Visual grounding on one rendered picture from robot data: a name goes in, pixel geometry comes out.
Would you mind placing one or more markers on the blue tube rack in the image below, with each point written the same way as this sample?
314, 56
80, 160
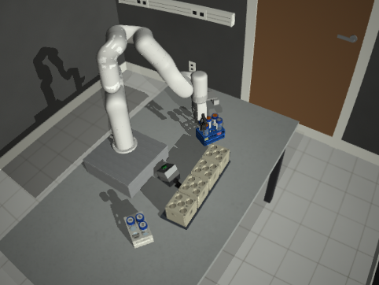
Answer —
212, 136

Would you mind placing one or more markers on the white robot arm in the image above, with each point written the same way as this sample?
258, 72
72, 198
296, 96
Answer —
117, 38

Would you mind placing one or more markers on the white tube rack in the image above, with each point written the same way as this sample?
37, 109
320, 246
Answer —
139, 239

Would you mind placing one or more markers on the beige bucket adapter with holes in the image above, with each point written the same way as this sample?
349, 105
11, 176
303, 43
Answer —
213, 154

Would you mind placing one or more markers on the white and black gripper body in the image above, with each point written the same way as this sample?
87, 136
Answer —
198, 108

